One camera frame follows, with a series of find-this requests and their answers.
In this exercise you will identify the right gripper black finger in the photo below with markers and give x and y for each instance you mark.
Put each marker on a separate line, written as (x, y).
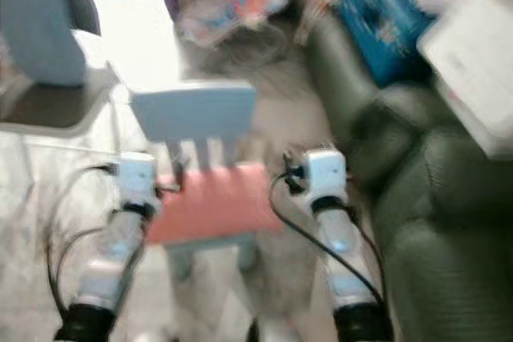
(286, 161)

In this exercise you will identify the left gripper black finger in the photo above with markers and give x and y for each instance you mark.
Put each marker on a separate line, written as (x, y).
(178, 174)

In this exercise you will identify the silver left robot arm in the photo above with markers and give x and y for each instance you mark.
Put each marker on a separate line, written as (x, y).
(112, 262)

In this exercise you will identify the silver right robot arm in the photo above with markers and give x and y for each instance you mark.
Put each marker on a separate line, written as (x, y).
(341, 246)

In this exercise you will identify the dark green leather sofa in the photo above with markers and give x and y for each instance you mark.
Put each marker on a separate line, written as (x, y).
(449, 278)

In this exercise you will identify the blue-grey kids chair pink seat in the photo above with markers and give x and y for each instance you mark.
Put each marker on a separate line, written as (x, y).
(192, 110)

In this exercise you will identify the grey robot right leg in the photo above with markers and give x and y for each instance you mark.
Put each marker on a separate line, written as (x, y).
(276, 334)

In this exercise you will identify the colourful baby bouncer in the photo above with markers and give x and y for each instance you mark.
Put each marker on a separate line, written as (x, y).
(240, 6)

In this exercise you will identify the blue printed bag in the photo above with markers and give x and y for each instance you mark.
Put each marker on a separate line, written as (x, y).
(385, 30)

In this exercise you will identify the blue-grey seat with dark base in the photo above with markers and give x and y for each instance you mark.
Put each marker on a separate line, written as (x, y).
(36, 30)

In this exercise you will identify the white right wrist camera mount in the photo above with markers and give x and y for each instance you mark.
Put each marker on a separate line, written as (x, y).
(325, 174)

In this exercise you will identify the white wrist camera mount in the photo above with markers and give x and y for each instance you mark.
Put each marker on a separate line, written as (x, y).
(138, 178)
(325, 174)

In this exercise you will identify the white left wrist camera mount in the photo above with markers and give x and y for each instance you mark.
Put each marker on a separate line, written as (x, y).
(138, 178)

